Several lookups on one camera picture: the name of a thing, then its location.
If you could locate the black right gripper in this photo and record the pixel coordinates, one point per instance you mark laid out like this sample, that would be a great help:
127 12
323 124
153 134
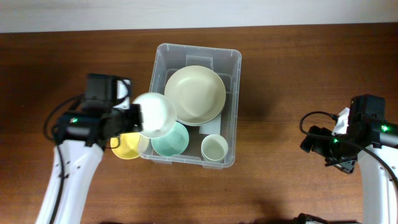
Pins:
318 145

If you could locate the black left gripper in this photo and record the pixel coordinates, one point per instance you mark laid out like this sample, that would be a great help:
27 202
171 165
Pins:
134 124

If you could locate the yellow small bowl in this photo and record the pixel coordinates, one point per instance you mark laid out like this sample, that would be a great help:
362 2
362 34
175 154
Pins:
129 145

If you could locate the white small bowl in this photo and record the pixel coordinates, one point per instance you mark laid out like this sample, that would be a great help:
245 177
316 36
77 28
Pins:
158 114

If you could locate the mint green small bowl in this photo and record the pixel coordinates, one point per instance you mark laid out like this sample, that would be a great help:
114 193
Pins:
174 143

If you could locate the clear plastic storage bin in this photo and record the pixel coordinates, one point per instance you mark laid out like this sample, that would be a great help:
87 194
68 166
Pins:
227 64

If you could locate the cream bowl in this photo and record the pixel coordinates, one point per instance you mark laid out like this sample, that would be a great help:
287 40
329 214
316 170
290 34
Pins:
197 93

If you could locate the cream cup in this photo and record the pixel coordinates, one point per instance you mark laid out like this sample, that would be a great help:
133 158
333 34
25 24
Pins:
214 148

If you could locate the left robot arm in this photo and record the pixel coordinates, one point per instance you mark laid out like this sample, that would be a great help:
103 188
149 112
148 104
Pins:
80 139

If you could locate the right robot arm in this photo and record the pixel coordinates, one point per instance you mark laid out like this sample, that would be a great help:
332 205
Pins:
362 137

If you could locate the white label inside bin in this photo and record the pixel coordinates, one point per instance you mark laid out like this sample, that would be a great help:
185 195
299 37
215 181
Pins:
212 127

